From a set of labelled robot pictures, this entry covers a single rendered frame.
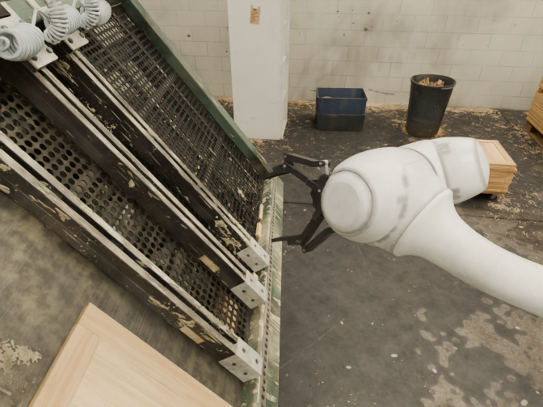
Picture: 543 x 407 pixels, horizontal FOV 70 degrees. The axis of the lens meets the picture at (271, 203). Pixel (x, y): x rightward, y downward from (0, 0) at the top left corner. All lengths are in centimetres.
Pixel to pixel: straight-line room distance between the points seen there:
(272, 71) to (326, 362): 312
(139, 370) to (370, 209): 73
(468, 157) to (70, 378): 79
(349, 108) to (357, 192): 457
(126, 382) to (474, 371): 206
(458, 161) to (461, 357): 216
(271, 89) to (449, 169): 405
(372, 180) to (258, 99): 422
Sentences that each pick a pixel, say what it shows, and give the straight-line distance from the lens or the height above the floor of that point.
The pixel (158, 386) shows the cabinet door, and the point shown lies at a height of 115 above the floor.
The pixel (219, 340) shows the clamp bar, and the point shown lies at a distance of 117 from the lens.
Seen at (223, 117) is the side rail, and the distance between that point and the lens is 208.
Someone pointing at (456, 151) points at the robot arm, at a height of 178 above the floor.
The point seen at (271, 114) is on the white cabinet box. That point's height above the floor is 32.
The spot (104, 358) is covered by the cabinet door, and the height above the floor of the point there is 128.
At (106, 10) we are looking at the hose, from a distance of 138.
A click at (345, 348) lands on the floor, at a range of 251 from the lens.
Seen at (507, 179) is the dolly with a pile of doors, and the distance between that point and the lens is 402.
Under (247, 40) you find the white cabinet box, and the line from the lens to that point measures 447.
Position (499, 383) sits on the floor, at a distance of 267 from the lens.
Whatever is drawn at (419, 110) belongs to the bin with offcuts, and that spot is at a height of 34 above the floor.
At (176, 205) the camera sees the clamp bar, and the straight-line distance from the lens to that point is 127.
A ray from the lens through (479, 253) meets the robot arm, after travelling 48.
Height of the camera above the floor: 202
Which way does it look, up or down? 34 degrees down
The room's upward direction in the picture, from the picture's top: straight up
